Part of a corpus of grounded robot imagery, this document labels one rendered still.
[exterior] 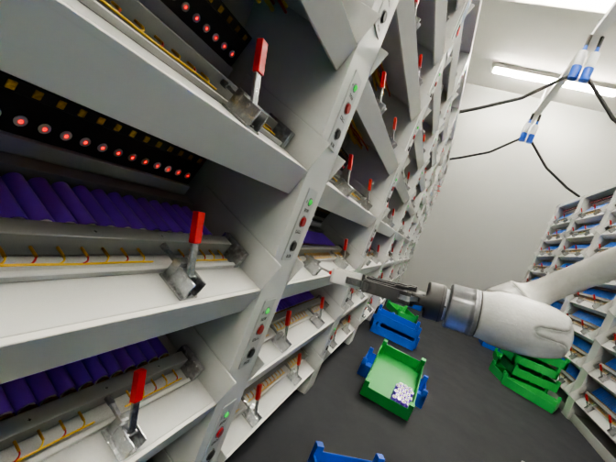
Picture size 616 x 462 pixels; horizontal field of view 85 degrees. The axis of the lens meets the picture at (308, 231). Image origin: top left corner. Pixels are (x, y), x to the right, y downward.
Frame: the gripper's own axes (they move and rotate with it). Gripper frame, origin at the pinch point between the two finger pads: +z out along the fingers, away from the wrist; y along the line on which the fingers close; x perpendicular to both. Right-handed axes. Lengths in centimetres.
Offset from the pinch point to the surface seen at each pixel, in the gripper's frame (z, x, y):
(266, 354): 12.3, -19.6, -6.7
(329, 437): 1, -52, 29
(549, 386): -107, -59, 199
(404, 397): -18, -47, 67
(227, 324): 11.4, -8.5, -27.3
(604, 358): -125, -29, 182
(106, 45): 4, 17, -60
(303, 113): 6.5, 25.7, -27.3
